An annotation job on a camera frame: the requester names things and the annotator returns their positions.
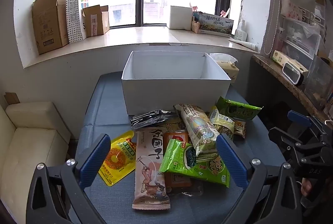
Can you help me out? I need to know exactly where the small beige red-edged packet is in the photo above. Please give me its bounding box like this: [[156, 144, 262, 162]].
[[233, 120, 246, 139]]

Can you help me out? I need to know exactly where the cream tissue box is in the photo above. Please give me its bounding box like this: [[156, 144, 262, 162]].
[[271, 50, 309, 74]]

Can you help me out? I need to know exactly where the yellow-green labelled snack packet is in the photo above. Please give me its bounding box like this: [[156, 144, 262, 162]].
[[209, 105, 236, 141]]

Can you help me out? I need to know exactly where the marble window sill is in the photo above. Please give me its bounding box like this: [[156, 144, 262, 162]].
[[22, 25, 261, 69]]

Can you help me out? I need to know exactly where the yellow snack packet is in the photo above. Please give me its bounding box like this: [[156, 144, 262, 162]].
[[98, 131, 137, 186]]

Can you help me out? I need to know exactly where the cream egg biscuit bag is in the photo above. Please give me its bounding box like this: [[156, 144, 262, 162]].
[[174, 103, 220, 160]]

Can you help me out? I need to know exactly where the cream tissue pack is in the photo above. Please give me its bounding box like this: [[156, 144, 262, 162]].
[[209, 53, 240, 83]]

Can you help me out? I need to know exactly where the white digital clock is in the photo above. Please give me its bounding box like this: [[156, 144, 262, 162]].
[[282, 61, 305, 86]]

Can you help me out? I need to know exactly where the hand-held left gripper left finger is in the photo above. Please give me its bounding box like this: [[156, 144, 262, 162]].
[[25, 133, 112, 224]]

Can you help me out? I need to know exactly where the green crinkled snack packet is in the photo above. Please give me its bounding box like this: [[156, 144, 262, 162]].
[[216, 96, 263, 121]]

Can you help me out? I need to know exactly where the small open cardboard box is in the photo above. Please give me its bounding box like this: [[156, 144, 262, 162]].
[[82, 5, 110, 38]]

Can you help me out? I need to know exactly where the clear plastic container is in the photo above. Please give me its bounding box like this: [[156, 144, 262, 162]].
[[304, 54, 333, 104]]

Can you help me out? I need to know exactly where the tall brown cardboard box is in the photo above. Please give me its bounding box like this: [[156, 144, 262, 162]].
[[32, 0, 70, 55]]

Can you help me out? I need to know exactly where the pink printed packet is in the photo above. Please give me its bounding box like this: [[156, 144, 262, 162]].
[[281, 0, 304, 20]]

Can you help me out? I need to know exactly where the white plastic bottle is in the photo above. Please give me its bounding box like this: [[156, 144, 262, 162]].
[[234, 19, 248, 41]]

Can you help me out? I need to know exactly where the polka-dot white paper bag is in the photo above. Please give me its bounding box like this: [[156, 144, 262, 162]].
[[66, 0, 97, 44]]

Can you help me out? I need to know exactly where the person's right hand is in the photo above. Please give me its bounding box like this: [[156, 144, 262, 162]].
[[300, 178, 313, 197]]

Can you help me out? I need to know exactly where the brown snack packet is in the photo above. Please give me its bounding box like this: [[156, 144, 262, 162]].
[[156, 120, 186, 134]]

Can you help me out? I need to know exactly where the landscape printed box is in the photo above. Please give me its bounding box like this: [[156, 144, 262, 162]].
[[193, 12, 235, 38]]

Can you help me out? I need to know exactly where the black snack packet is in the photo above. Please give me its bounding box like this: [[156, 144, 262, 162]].
[[130, 109, 178, 131]]

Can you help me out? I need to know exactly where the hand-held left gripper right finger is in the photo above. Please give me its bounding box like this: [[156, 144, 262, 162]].
[[216, 133, 304, 224]]

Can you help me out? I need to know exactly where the white small drawer unit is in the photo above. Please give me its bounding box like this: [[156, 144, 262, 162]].
[[299, 6, 327, 30]]

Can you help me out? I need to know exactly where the white cardboard box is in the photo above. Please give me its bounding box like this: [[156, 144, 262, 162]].
[[121, 51, 232, 115]]

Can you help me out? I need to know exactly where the white hanging cord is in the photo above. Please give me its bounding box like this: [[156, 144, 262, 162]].
[[262, 0, 279, 56]]

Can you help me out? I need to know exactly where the white tube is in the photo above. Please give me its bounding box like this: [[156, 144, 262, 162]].
[[228, 39, 258, 50]]

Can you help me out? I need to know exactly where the green seaweed snack packet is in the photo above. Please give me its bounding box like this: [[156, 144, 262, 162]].
[[159, 139, 231, 188]]

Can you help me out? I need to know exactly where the white foam box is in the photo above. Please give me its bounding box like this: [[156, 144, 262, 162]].
[[166, 5, 193, 31]]

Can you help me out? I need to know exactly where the stone side shelf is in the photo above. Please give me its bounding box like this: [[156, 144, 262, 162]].
[[252, 54, 333, 124]]

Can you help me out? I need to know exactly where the cream sofa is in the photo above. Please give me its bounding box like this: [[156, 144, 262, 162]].
[[0, 101, 72, 205]]

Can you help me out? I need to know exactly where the cardboard scrap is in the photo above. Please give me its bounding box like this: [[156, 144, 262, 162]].
[[4, 92, 20, 105]]

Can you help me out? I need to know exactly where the long beige snack packet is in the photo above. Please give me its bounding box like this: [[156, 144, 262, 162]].
[[132, 127, 172, 210]]

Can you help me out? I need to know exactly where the blue fabric table cover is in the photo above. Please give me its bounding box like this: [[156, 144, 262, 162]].
[[75, 74, 287, 224]]

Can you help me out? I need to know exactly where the orange snack packet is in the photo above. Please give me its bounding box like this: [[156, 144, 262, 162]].
[[164, 130, 204, 195]]

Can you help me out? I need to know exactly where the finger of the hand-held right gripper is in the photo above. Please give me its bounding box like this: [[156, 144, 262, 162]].
[[268, 127, 327, 155], [287, 110, 333, 136]]

